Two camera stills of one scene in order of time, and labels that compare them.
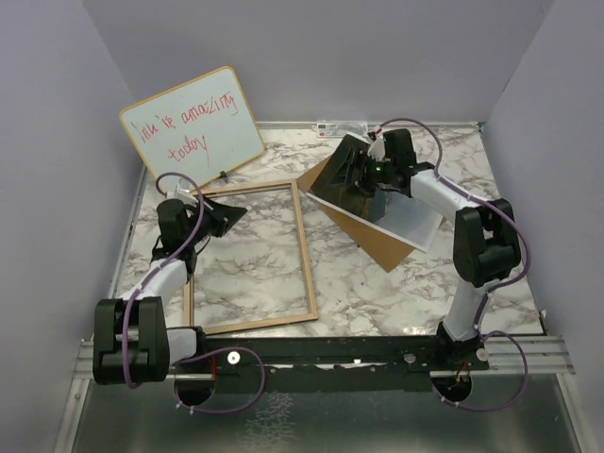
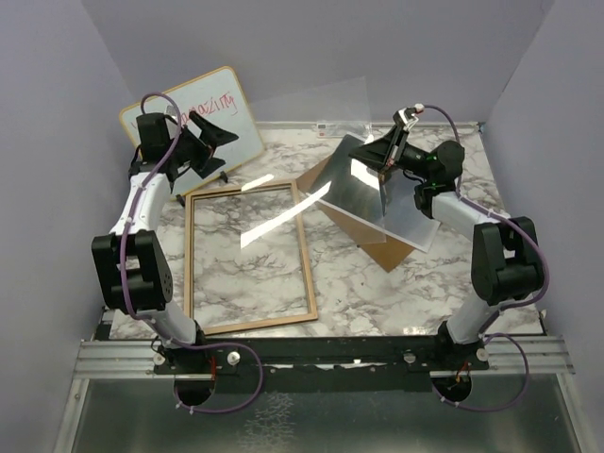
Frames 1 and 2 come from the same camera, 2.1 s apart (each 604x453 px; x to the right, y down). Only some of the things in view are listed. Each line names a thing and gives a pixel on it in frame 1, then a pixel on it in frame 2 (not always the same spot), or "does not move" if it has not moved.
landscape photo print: [397, 214] does not move
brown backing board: [384, 249] does not move
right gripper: [361, 188] to [386, 151]
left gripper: [224, 216] to [210, 137]
